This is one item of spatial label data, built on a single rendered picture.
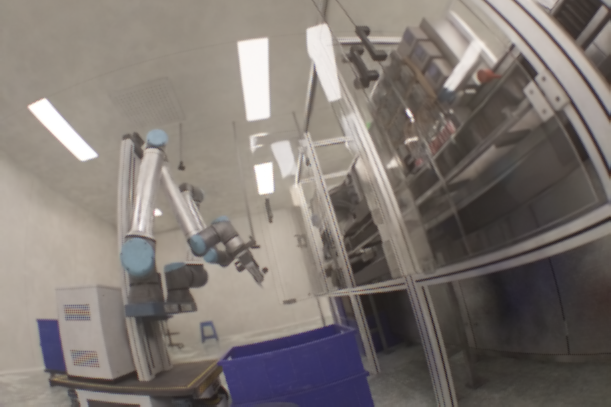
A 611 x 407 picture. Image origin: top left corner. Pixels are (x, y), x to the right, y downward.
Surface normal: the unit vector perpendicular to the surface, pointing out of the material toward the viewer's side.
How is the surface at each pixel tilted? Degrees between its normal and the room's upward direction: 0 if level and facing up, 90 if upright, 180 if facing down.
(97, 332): 90
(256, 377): 90
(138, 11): 180
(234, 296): 90
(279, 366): 90
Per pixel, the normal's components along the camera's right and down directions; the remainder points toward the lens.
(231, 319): 0.09, -0.43
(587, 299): -0.96, 0.19
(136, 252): 0.48, -0.39
